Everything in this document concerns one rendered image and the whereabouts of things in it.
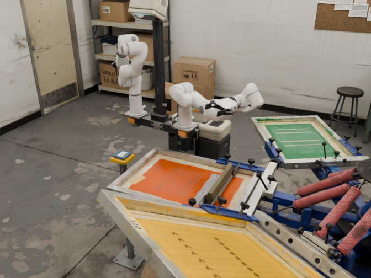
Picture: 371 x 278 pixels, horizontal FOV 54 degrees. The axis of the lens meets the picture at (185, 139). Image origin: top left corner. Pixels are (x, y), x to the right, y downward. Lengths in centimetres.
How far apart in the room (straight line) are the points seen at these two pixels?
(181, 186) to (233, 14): 401
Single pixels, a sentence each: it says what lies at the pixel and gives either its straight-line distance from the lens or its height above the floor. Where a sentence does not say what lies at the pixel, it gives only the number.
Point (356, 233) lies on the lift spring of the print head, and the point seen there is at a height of 116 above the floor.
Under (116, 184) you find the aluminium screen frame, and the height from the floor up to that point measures 99.
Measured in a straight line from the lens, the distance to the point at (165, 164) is 250.
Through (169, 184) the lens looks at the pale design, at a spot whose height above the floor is 95.
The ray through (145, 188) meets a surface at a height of 95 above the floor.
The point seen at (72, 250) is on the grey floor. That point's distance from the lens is 337.
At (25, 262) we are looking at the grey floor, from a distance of 339.
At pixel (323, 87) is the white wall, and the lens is 581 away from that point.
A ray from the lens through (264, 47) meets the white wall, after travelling 582.
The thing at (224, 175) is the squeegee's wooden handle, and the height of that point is 106.
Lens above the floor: 222
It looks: 26 degrees down
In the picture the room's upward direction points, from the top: straight up
